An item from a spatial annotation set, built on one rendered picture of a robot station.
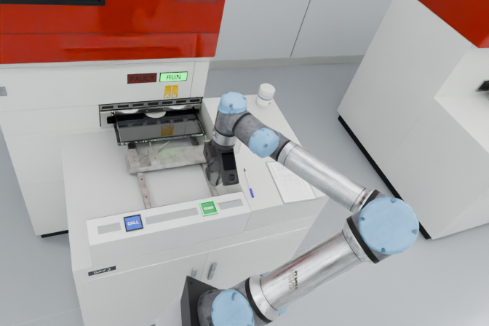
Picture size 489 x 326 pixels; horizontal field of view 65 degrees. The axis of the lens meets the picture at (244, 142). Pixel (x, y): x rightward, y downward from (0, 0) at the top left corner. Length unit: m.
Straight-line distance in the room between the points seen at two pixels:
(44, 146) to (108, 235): 0.66
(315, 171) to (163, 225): 0.56
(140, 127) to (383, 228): 1.15
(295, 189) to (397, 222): 0.71
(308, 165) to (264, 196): 0.44
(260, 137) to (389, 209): 0.35
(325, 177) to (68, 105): 1.08
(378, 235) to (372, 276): 1.83
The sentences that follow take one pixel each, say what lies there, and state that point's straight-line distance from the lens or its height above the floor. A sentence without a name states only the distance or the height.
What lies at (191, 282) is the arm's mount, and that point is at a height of 1.00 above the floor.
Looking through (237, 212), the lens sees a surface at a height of 0.96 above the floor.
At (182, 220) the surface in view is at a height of 0.96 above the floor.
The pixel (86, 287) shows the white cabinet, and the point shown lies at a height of 0.68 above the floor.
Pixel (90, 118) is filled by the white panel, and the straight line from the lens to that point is 1.75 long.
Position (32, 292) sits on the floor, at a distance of 2.34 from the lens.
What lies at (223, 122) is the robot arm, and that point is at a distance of 1.04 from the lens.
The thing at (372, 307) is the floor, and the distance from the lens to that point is 2.60.
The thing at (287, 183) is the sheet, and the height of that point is 0.97.
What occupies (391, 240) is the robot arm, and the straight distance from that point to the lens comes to 0.87.
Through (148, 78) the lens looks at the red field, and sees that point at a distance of 1.64.
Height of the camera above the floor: 2.10
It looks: 44 degrees down
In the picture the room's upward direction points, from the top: 17 degrees clockwise
